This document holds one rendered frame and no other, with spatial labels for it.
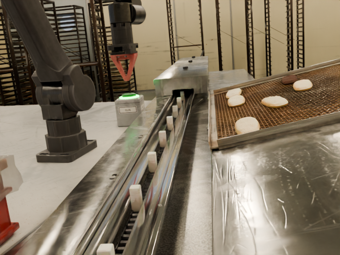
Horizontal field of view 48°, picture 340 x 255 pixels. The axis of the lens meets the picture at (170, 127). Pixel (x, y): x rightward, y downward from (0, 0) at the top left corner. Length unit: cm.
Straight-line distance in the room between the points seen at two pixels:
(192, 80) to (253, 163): 83
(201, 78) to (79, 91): 55
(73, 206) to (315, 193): 27
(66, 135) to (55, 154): 4
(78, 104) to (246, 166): 45
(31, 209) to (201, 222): 26
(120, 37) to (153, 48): 685
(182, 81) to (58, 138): 57
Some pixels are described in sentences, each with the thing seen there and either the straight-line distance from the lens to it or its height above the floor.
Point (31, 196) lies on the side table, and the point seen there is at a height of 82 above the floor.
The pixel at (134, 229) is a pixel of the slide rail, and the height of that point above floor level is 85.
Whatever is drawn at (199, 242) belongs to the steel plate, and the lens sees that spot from 44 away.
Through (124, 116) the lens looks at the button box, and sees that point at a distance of 105.
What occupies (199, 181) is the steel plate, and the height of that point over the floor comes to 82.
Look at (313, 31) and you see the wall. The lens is 805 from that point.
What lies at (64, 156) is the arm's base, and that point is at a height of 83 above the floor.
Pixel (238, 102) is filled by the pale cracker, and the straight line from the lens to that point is 79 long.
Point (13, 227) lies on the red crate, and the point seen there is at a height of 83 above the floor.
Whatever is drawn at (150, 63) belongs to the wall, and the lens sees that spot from 790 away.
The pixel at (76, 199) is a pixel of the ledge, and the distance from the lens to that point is 49.
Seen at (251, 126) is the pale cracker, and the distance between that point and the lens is 58.
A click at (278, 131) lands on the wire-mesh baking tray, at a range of 54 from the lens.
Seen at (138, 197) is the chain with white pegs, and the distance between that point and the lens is 48.
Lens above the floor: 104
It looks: 13 degrees down
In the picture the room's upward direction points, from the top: 5 degrees counter-clockwise
